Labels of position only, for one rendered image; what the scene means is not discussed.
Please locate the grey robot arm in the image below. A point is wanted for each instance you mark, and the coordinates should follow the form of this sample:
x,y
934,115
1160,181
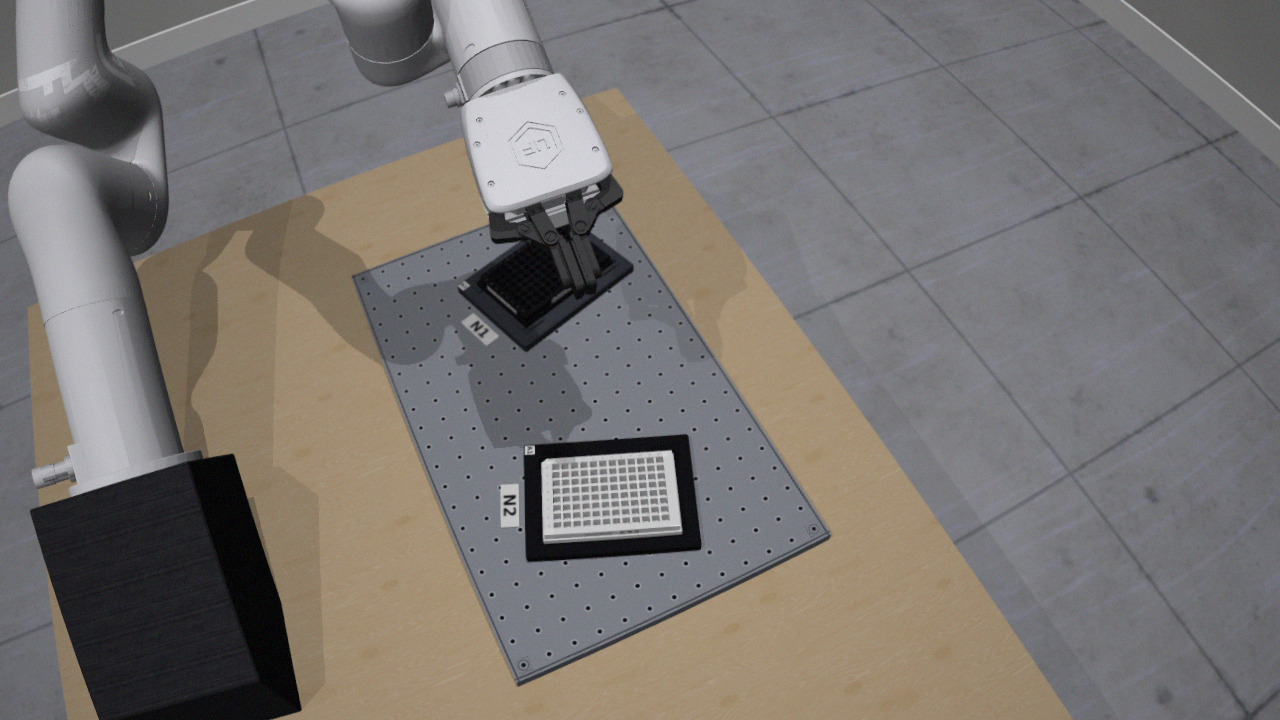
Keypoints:
x,y
67,203

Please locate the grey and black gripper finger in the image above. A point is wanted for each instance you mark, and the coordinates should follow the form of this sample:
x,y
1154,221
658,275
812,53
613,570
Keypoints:
x,y
539,231
582,218

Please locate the white label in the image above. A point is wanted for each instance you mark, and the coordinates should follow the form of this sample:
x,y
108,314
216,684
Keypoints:
x,y
477,327
510,506

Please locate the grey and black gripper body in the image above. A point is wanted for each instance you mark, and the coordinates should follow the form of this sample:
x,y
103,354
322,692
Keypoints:
x,y
535,144

